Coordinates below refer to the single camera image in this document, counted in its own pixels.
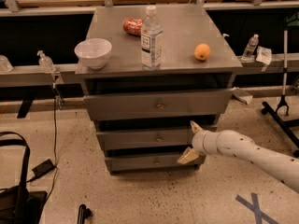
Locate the grey drawer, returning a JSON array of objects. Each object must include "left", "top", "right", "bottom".
[
  {"left": 96, "top": 126, "right": 193, "bottom": 150},
  {"left": 105, "top": 152, "right": 205, "bottom": 172},
  {"left": 84, "top": 89, "right": 232, "bottom": 120}
]

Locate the red soda can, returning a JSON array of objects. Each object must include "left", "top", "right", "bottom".
[{"left": 122, "top": 18, "right": 143, "bottom": 35}]

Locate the clear container at left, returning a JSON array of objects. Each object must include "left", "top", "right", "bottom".
[{"left": 0, "top": 55, "right": 13, "bottom": 72}]

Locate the black bag with strap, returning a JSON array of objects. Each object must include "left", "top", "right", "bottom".
[{"left": 0, "top": 132, "right": 47, "bottom": 224}]

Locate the white bowl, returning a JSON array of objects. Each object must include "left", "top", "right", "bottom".
[{"left": 74, "top": 38, "right": 112, "bottom": 69}]

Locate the small box on floor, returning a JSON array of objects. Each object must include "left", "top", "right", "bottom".
[{"left": 233, "top": 88, "right": 253, "bottom": 105}]

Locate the grey drawer cabinet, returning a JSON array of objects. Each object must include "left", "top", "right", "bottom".
[{"left": 74, "top": 4, "right": 243, "bottom": 175}]

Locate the black stand with pole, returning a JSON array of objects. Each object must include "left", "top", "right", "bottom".
[{"left": 262, "top": 12, "right": 299, "bottom": 158}]

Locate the small background water bottle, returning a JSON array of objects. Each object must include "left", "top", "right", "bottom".
[{"left": 241, "top": 34, "right": 259, "bottom": 61}]

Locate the orange fruit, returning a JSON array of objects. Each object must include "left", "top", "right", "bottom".
[{"left": 194, "top": 44, "right": 211, "bottom": 61}]

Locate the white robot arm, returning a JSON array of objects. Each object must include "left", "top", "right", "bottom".
[{"left": 178, "top": 121, "right": 299, "bottom": 192}]

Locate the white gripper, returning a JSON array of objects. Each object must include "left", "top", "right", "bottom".
[{"left": 178, "top": 120, "right": 218, "bottom": 164}]

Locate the white paper packet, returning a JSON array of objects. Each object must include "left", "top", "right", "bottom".
[{"left": 256, "top": 46, "right": 272, "bottom": 65}]

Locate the clear sanitizer pump bottle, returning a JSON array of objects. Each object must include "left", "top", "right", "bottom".
[{"left": 37, "top": 50, "right": 56, "bottom": 74}]

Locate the grey bottom drawer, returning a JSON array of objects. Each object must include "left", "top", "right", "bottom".
[{"left": 105, "top": 152, "right": 205, "bottom": 172}]

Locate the clear water bottle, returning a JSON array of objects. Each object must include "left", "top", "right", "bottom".
[{"left": 141, "top": 6, "right": 163, "bottom": 70}]

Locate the black power adapter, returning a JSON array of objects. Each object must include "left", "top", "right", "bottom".
[{"left": 32, "top": 159, "right": 55, "bottom": 178}]

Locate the black power cable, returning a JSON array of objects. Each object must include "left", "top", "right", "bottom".
[{"left": 25, "top": 84, "right": 62, "bottom": 203}]

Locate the long grey shelf rail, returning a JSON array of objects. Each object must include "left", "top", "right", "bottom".
[{"left": 0, "top": 52, "right": 299, "bottom": 89}]

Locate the grey top drawer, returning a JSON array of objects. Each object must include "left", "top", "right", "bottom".
[{"left": 84, "top": 89, "right": 232, "bottom": 120}]

